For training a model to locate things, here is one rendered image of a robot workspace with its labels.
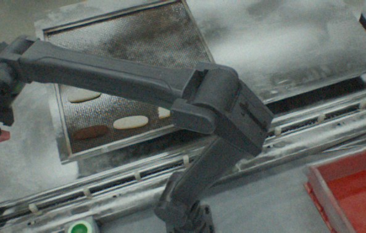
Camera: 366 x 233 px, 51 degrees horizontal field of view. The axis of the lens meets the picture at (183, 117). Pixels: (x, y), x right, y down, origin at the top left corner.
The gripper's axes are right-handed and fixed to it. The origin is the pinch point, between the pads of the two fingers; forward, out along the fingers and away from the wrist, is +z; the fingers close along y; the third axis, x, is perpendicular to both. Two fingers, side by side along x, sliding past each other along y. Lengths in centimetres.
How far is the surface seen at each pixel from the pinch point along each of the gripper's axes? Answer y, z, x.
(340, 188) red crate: 33, -37, 74
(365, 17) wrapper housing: -14, -71, 96
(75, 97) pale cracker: -19.5, -0.4, 28.3
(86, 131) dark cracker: -6.8, 0.4, 29.4
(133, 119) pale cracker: -5.5, -9.2, 38.9
